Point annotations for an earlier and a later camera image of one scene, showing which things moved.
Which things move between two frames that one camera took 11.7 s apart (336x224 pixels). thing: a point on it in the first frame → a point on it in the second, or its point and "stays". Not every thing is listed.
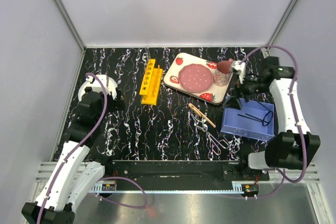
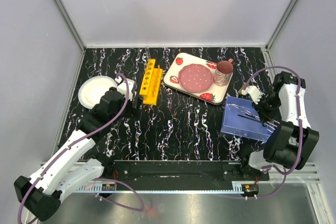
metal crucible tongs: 215,142 → 271,124
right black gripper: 240,88 → 263,114
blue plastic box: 255,119 stays
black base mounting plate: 182,174 stays
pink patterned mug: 222,72 stays
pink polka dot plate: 196,78 stays
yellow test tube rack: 150,88 stays
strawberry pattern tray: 214,93 stays
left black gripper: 118,104 → 135,112
